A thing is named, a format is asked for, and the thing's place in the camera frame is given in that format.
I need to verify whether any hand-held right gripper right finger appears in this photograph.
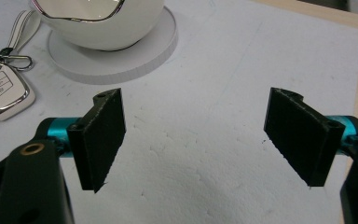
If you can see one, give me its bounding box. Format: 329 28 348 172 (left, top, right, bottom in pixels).
263 87 358 188

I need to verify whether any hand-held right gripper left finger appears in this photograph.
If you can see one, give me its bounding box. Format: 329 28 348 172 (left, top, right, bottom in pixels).
46 87 127 194

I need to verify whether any white round coaster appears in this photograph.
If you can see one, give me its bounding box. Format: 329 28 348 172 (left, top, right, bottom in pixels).
47 6 179 86

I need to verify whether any white foam mat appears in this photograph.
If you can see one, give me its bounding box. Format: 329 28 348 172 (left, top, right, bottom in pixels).
0 0 358 224

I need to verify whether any white car key fob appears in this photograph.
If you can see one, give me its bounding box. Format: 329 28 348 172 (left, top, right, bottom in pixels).
0 9 42 121

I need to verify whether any white bowl with gold rim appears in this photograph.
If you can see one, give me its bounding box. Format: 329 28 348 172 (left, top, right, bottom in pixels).
31 0 166 51

